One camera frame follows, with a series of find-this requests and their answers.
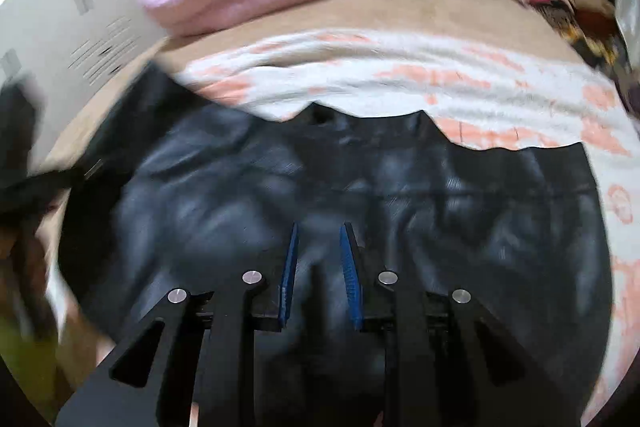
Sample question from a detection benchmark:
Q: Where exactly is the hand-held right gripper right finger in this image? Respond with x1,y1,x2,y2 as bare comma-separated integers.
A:
340,222,581,427

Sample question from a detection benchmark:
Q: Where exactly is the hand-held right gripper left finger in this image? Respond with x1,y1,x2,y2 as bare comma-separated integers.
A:
55,222,301,427

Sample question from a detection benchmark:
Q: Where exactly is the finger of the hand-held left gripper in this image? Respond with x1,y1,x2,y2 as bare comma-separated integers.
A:
0,164,101,220

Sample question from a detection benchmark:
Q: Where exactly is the black leather jacket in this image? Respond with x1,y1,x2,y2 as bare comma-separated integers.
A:
55,59,615,427

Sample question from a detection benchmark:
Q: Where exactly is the white wardrobe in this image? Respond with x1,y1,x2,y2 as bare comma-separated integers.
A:
0,0,172,150

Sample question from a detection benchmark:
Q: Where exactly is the person's green garment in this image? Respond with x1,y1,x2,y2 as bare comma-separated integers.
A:
0,312,53,410

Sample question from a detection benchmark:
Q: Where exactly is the white orange printed blanket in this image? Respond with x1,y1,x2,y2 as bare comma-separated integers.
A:
177,29,640,427

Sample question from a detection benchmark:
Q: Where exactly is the beige bed sheet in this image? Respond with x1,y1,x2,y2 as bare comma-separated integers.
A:
44,0,588,170

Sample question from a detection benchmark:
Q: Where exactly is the white satin curtain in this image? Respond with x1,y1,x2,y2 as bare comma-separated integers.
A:
614,0,640,62

